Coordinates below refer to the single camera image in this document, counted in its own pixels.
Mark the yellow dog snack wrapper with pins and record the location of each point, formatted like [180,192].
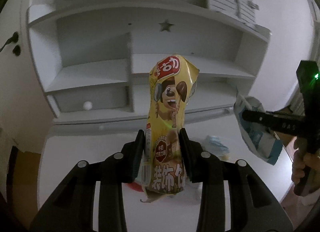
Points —
[172,82]

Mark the light blue wrapper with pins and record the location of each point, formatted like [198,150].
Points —
[261,141]

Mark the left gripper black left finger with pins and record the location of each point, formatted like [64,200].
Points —
[138,152]

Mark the white desk hutch shelf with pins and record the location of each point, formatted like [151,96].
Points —
[103,50]

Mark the white drawer knob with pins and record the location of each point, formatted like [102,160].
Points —
[87,105]

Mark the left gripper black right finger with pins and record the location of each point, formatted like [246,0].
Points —
[190,151]

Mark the person's right hand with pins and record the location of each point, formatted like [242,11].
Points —
[300,162]

